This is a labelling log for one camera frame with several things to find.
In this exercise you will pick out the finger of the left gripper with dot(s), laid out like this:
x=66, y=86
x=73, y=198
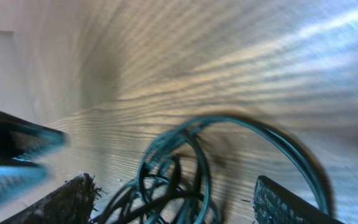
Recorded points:
x=15, y=180
x=22, y=141

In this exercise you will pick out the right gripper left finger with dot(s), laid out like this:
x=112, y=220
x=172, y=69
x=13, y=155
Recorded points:
x=72, y=203

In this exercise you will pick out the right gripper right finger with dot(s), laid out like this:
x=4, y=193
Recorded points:
x=274, y=204

